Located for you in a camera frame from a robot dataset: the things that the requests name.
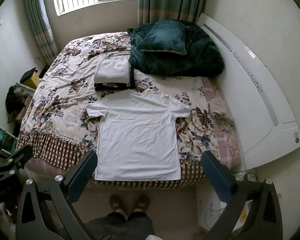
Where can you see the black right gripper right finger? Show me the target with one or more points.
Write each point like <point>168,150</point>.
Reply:
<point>264,220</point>

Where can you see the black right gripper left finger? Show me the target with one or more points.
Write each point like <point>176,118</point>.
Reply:
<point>33,218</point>

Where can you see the white t-shirt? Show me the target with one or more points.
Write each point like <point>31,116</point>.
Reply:
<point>137,139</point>

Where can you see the floral bedspread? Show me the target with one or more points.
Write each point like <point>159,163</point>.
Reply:
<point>60,131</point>

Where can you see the left slipper foot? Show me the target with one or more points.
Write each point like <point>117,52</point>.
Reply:
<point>117,204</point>

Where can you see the slipper foot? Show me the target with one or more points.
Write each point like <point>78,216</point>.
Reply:
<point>117,204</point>
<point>142,203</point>

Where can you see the white headboard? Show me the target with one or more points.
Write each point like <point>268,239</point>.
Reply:
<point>265,125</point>

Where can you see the pink mattress sheet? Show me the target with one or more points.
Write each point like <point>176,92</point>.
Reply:
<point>223,124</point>

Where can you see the dark trousers legs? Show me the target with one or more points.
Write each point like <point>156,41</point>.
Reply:
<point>115,226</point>

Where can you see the yellow box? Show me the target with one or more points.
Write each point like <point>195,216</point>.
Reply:
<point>32,81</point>

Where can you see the right slipper foot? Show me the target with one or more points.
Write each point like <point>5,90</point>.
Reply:
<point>142,203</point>

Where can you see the black cap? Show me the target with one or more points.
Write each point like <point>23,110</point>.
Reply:
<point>28,74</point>

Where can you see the folded black garment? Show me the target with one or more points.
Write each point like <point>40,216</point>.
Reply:
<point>115,86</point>

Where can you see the folded white fleece garment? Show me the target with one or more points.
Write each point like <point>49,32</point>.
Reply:
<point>115,71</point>

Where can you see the dark green blanket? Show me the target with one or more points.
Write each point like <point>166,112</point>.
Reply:
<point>202,58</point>

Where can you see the left green curtain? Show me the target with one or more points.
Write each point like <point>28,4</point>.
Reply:
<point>41,28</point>

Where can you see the green curtain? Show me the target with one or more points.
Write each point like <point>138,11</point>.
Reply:
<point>41,28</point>
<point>150,11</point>

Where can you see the dark green pillow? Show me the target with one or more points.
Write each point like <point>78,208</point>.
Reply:
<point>165,36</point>

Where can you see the right green curtain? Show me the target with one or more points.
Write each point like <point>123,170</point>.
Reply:
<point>150,11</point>

